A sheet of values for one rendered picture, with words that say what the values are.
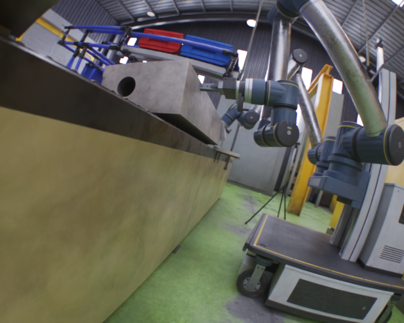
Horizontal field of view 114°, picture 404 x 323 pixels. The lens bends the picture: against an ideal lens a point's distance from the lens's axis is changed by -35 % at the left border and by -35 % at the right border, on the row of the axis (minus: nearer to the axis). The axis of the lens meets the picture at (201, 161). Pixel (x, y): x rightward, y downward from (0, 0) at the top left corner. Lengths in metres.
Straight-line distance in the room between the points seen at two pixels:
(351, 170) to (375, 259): 0.60
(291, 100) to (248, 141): 6.37
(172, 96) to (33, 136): 0.50
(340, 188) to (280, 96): 0.63
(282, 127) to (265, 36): 12.69
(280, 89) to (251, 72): 11.14
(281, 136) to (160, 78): 0.48
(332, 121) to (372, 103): 8.43
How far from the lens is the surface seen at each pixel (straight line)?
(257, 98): 0.81
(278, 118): 0.79
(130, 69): 0.81
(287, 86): 0.83
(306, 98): 1.97
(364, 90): 1.04
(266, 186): 7.16
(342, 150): 1.25
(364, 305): 1.33
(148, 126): 0.50
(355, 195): 1.22
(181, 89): 0.68
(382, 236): 1.42
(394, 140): 1.08
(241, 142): 7.14
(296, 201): 5.04
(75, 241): 0.42
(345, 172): 1.23
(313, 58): 13.15
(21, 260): 0.36
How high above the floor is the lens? 0.71
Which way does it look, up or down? 2 degrees down
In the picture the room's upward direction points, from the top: 17 degrees clockwise
